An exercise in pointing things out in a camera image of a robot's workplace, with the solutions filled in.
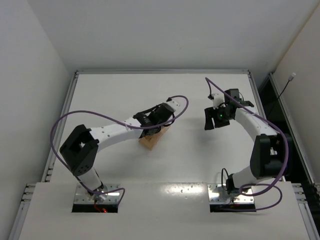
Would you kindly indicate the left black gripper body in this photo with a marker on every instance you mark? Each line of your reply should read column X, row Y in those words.
column 147, row 130

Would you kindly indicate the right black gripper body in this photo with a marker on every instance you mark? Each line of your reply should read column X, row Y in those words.
column 216, row 119

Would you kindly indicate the wooden block box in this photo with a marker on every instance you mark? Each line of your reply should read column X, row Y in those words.
column 150, row 142

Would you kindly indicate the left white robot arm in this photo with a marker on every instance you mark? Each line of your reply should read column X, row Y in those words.
column 82, row 145

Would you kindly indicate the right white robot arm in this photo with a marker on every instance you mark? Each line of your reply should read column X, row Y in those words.
column 271, row 155

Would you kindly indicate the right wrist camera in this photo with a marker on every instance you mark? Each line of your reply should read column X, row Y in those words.
column 217, row 99

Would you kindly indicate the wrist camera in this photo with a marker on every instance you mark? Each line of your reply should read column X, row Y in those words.
column 217, row 99
column 175, row 105

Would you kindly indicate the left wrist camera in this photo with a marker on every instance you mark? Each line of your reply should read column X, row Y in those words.
column 175, row 105

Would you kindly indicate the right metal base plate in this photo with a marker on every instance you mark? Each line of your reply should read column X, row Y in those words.
column 218, row 196

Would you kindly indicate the metal base plate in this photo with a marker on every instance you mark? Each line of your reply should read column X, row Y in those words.
column 218, row 196
column 110, row 196

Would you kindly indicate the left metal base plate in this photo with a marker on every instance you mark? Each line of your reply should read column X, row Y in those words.
column 110, row 196

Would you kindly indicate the aluminium table frame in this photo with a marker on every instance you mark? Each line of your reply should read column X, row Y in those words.
column 166, row 193

